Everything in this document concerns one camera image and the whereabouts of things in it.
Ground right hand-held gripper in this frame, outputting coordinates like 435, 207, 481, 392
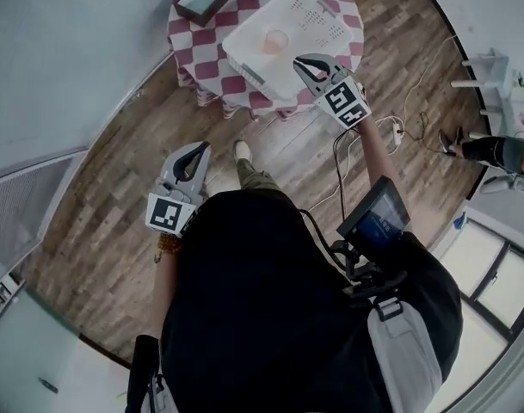
293, 52, 373, 131

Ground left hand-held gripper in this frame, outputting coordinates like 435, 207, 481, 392
145, 140, 213, 239

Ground white plastic basket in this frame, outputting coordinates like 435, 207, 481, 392
221, 0, 356, 101

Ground person's left forearm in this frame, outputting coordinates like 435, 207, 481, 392
151, 247, 184, 346

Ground person's right forearm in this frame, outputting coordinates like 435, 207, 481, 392
355, 116, 403, 197

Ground person's white shoe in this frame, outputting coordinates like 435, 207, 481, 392
233, 139, 253, 165

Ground person's olive trouser leg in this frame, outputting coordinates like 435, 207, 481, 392
235, 157, 284, 195

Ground red white checkered tablecloth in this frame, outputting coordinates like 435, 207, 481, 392
166, 0, 366, 122

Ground black chest monitor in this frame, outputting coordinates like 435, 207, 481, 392
336, 176, 412, 256

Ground person's black shirt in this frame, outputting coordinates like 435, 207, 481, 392
157, 187, 463, 413

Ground white window blinds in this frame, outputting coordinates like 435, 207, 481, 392
0, 152, 80, 283

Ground white stool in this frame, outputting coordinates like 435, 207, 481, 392
449, 47, 524, 141

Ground black framed window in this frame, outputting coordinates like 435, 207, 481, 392
433, 217, 524, 339

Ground wooden bead bracelet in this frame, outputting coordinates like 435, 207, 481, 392
153, 232, 186, 265

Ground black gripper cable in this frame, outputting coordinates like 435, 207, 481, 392
332, 120, 361, 227

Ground black floor cable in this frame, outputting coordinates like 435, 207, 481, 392
404, 110, 454, 157

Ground black monitor mount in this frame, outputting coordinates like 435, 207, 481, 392
325, 238, 409, 303

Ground black and grey backpack strap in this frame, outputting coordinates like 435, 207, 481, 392
126, 334, 179, 413

